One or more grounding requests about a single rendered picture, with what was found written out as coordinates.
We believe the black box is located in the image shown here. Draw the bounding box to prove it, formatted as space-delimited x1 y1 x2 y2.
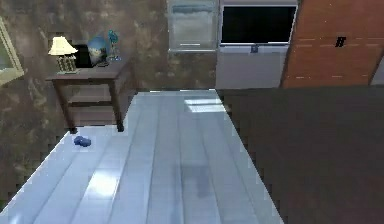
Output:
73 44 95 69

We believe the grey television stand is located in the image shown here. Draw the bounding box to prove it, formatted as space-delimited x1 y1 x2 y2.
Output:
215 44 290 90

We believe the black television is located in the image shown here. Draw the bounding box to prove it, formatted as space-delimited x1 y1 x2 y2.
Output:
219 4 298 47

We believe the blue round vase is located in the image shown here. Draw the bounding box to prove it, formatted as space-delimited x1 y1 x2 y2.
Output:
86 35 110 68

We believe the cream shade table lamp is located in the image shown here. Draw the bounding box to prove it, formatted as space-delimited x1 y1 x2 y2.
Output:
47 35 81 75

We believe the teal glass ornament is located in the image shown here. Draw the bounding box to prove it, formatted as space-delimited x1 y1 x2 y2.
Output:
107 29 122 63

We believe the dark brown side table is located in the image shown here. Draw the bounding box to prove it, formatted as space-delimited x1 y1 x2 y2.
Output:
45 56 138 135

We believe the small blue floor object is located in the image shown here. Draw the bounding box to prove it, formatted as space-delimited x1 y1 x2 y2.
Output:
73 135 92 148

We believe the grey framed window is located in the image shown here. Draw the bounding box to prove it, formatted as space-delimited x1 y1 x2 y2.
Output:
166 0 221 54

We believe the pale framed wall picture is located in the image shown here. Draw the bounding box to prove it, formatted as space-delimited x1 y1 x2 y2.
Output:
0 17 25 86

